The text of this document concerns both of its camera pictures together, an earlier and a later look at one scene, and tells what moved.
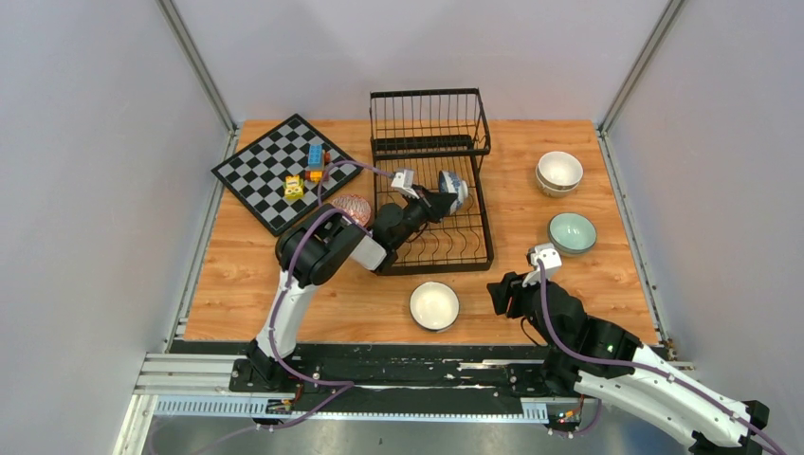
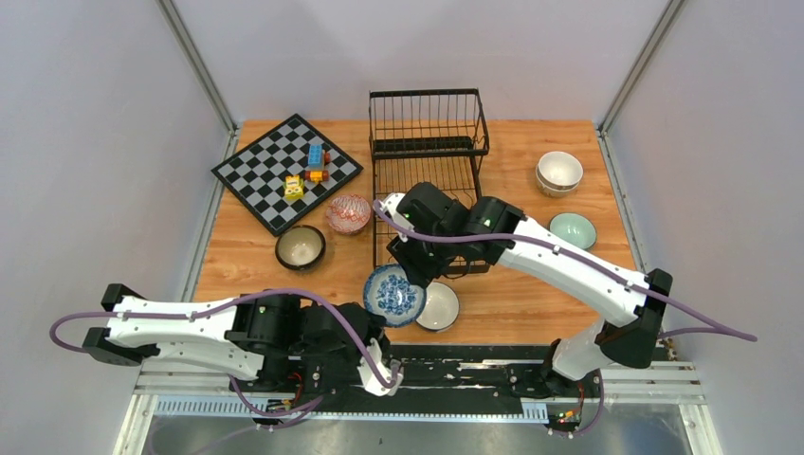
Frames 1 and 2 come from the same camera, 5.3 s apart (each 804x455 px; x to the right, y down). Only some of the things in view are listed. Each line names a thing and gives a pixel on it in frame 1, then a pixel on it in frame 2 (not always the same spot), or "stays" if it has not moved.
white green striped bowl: x=572 y=233 stays
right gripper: x=510 y=285 → x=420 y=274
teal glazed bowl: x=434 y=305 stays
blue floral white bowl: x=450 y=183 → x=390 y=293
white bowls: x=557 y=172 stays
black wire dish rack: x=431 y=131 stays
